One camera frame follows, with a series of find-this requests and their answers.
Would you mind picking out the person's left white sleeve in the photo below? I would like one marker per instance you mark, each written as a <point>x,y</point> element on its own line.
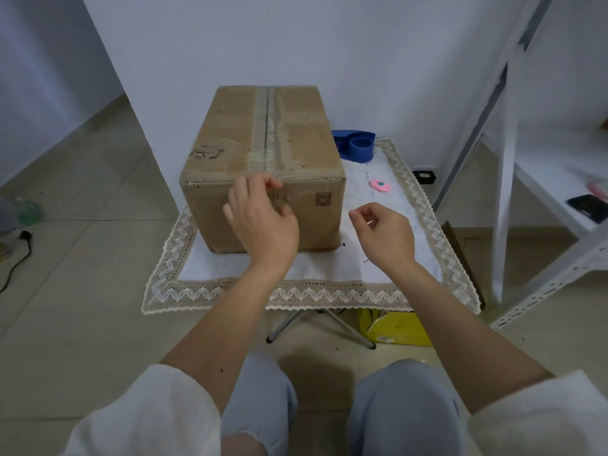
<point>152,413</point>

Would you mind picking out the person's right white sleeve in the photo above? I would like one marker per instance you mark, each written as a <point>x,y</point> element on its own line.
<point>546,417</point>

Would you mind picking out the green plastic bottle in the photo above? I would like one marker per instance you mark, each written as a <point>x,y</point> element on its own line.
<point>26,212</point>

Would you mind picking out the person's white sleeve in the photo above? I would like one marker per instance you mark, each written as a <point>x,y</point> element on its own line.
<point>546,417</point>
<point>152,413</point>

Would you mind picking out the person's left leg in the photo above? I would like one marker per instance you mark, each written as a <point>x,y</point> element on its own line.
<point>259,403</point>

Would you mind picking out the person's leg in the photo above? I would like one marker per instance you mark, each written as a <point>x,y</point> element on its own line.
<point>259,403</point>
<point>403,408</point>

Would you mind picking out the person's right thumb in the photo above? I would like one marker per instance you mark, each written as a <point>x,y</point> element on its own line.
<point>360,220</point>

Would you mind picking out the black phone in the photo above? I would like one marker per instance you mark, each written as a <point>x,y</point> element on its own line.
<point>588,207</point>

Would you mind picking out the pink object on shelf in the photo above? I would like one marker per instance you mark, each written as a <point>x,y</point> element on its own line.
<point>599,189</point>

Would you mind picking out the white lace-trimmed tablecloth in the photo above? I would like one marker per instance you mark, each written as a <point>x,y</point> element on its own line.
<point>323,268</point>

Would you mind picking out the person's right forearm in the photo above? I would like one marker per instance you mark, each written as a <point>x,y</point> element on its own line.
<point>456,337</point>

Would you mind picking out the person's left hand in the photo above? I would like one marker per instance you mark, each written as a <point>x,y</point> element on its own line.
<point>263,227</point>

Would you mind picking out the person's left fingers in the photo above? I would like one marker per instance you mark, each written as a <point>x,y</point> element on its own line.
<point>256,184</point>

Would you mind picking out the person's left forearm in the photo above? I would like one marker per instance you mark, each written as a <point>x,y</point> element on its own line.
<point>228,337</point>

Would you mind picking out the blue tape dispenser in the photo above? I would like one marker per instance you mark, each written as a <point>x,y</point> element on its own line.
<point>358,147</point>

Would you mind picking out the person's right hand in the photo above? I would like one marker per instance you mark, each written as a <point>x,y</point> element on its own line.
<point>389,237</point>

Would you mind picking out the yellow bag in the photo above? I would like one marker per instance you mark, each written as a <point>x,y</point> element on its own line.
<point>399,330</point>

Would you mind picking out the metal folding table legs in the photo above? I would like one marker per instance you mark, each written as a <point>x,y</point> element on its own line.
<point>349,327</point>

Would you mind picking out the person's right leg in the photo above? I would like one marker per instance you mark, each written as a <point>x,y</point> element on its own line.
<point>403,408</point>

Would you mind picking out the white metal shelf rack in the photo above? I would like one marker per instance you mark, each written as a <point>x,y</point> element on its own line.
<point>503,185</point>

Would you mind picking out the small pink cutter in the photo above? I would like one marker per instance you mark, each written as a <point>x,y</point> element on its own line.
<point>380,186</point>

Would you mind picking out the black wall socket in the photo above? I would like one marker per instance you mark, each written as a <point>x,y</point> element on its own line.
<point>424,177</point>

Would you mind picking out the brown cardboard box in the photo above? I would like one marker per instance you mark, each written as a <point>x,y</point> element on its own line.
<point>228,137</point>

